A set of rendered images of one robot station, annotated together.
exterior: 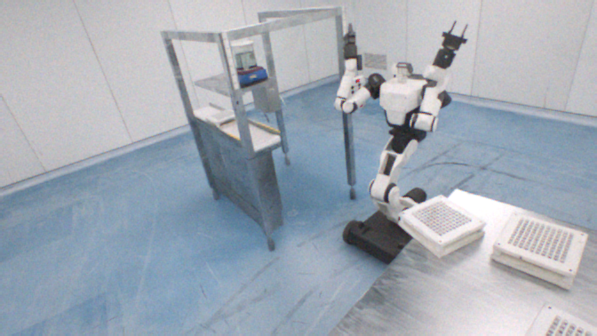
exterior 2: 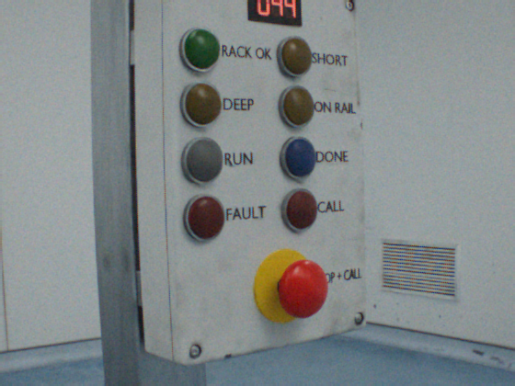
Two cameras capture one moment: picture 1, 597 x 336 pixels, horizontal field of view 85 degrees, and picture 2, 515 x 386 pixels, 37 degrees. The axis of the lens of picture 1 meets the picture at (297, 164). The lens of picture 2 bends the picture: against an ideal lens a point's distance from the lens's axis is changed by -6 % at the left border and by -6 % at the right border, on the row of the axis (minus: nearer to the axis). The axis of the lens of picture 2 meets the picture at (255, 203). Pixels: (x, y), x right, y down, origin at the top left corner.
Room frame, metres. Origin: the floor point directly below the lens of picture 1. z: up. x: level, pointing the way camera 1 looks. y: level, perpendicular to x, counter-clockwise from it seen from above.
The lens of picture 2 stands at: (2.06, -0.52, 1.05)
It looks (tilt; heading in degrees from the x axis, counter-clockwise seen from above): 3 degrees down; 355
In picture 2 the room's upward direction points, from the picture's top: 2 degrees counter-clockwise
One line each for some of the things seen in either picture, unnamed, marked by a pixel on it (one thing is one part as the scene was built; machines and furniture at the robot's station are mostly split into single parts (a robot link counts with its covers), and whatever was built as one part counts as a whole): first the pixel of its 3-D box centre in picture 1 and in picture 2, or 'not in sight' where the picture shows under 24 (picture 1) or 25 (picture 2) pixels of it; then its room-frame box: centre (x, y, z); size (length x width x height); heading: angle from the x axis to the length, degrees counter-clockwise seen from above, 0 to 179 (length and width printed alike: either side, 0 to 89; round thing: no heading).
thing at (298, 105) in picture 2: not in sight; (298, 106); (2.61, -0.60, 1.09); 0.03 x 0.01 x 0.03; 123
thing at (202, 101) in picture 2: not in sight; (202, 104); (2.56, -0.53, 1.09); 0.03 x 0.01 x 0.03; 123
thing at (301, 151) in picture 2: not in sight; (300, 157); (2.61, -0.60, 1.05); 0.03 x 0.01 x 0.03; 123
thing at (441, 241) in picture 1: (440, 219); not in sight; (1.08, -0.56, 0.95); 0.25 x 0.24 x 0.02; 110
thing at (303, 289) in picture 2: not in sight; (290, 287); (2.60, -0.58, 0.96); 0.04 x 0.04 x 0.04; 33
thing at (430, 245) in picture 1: (440, 228); not in sight; (1.08, -0.56, 0.90); 0.24 x 0.24 x 0.02; 20
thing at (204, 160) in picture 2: not in sight; (204, 160); (2.56, -0.53, 1.05); 0.03 x 0.01 x 0.03; 123
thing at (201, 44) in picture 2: not in sight; (201, 49); (2.56, -0.53, 1.12); 0.03 x 0.01 x 0.03; 123
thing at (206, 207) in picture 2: not in sight; (206, 217); (2.56, -0.53, 1.02); 0.03 x 0.01 x 0.03; 123
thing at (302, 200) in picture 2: not in sight; (302, 210); (2.61, -0.60, 1.02); 0.03 x 0.01 x 0.03; 123
